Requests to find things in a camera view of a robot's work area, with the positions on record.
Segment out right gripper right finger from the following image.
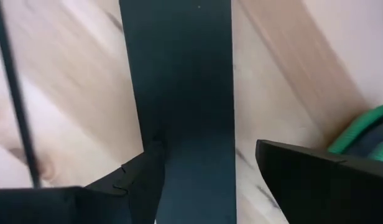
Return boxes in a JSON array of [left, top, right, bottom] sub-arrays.
[[255, 139, 383, 224]]

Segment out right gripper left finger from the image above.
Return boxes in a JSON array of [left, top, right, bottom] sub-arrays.
[[0, 141, 166, 224]]

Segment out black zip tie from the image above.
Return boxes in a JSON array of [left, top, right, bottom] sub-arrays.
[[0, 0, 43, 189]]

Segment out black bar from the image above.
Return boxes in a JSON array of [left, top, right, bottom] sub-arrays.
[[118, 0, 238, 224]]

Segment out black glove green cuff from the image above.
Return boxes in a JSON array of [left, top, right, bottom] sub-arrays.
[[326, 103, 383, 162]]

